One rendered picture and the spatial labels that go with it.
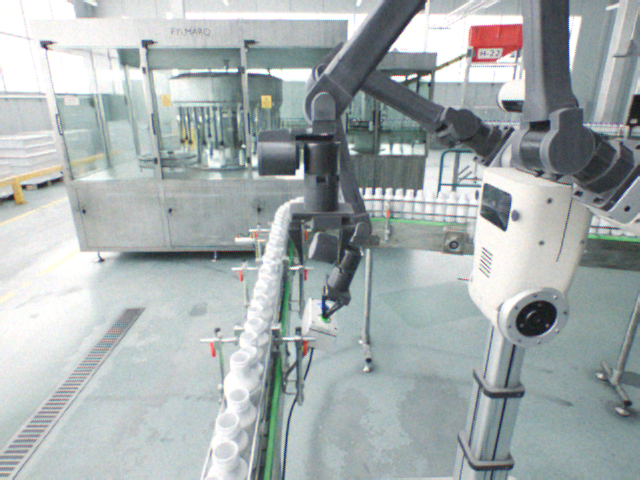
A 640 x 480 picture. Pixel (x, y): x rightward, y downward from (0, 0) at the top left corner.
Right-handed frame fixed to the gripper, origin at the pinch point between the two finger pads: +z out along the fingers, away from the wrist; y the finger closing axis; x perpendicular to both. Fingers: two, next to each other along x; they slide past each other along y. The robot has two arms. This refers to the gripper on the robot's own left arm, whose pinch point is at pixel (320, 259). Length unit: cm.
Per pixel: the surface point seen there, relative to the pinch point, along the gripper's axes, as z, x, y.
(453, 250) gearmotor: 50, 135, 76
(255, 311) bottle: 25.1, 26.0, -15.7
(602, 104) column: -29, 871, 675
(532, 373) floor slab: 138, 142, 142
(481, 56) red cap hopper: -98, 617, 272
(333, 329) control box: 29.7, 24.8, 4.2
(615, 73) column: -94, 849, 672
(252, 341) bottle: 24.0, 11.3, -14.4
